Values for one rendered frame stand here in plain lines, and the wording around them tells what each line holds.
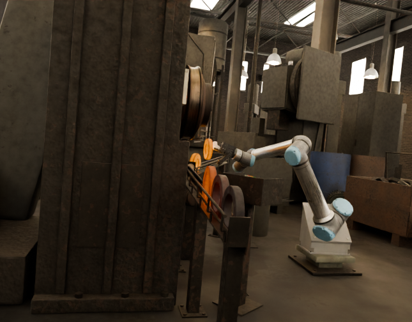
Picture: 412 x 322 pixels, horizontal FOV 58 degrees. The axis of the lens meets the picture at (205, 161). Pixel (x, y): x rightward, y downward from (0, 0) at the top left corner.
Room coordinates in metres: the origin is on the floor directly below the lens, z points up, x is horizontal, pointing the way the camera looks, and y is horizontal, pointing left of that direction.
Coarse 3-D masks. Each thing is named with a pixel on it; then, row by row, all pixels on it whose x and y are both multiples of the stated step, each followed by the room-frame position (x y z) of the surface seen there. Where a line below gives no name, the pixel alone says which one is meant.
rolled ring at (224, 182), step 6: (216, 180) 1.52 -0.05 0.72; (222, 180) 1.45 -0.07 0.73; (228, 180) 1.46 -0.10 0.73; (216, 186) 1.55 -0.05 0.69; (222, 186) 1.43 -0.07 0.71; (216, 192) 1.56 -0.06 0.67; (222, 192) 1.42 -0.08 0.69; (216, 198) 1.56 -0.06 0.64; (222, 198) 1.42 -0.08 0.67; (216, 210) 1.51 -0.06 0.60
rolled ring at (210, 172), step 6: (210, 168) 1.65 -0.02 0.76; (204, 174) 1.74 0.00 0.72; (210, 174) 1.61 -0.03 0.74; (216, 174) 1.62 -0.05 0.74; (204, 180) 1.74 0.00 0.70; (210, 180) 1.60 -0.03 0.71; (204, 186) 1.74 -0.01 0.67; (210, 186) 1.59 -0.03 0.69; (210, 192) 1.59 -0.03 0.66; (204, 198) 1.68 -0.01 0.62; (204, 204) 1.66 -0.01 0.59; (210, 204) 1.64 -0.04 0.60
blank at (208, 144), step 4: (208, 140) 2.66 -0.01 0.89; (204, 144) 2.74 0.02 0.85; (208, 144) 2.63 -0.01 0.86; (212, 144) 2.64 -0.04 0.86; (204, 148) 2.74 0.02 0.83; (208, 148) 2.63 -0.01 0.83; (212, 148) 2.63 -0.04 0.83; (204, 152) 2.73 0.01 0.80; (208, 152) 2.63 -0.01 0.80; (212, 152) 2.63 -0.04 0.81; (204, 156) 2.72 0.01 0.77; (208, 156) 2.64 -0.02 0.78
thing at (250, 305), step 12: (240, 180) 1.90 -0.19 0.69; (252, 180) 1.85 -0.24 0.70; (264, 180) 1.82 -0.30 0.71; (276, 180) 1.90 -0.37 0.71; (252, 192) 1.85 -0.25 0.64; (264, 192) 1.83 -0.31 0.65; (276, 192) 1.91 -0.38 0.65; (252, 204) 1.98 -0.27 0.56; (264, 204) 1.84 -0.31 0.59; (252, 216) 1.99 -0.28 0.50; (240, 288) 1.95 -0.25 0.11; (216, 300) 2.00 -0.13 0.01; (240, 300) 1.96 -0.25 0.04; (252, 300) 2.04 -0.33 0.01; (240, 312) 1.88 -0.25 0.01
